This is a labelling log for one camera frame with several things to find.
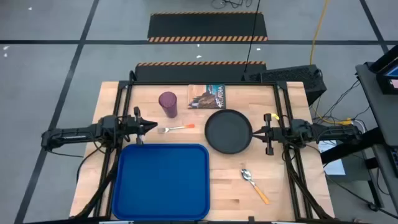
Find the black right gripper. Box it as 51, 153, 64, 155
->
252, 113, 283, 156

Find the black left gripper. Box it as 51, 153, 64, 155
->
123, 106, 159, 146

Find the purple plastic cup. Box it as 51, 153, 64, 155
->
158, 91, 178, 119

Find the fork with red-orange handle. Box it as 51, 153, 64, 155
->
157, 123, 196, 134

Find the black round plate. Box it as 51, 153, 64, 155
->
204, 109, 254, 155

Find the spoon with orange handle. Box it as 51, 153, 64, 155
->
241, 169, 271, 205

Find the blue plastic tray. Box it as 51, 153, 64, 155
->
111, 143, 211, 222

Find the black perforated computer case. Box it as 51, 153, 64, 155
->
242, 64, 328, 106

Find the Acadia picture card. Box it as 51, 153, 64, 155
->
187, 84, 227, 110

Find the white paper sheet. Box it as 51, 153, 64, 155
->
317, 139, 346, 176

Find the black desk support beam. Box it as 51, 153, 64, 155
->
320, 126, 385, 165

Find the large black hazard-striped floor mat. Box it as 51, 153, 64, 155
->
147, 11, 269, 43

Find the grey desk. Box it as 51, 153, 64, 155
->
355, 62, 398, 206

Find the black monitor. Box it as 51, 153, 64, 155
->
369, 44, 398, 96

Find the black metal table frame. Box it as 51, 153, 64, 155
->
70, 70, 335, 223

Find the black hazard-striped cable ramp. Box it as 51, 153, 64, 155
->
134, 61, 267, 83

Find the black straight floor cable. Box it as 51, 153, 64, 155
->
244, 0, 261, 74

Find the yellow floor cable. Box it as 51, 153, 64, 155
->
309, 0, 354, 126

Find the black floor cable with plug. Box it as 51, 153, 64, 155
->
323, 170, 398, 220

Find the coiled black cable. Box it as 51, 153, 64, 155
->
211, 0, 253, 9

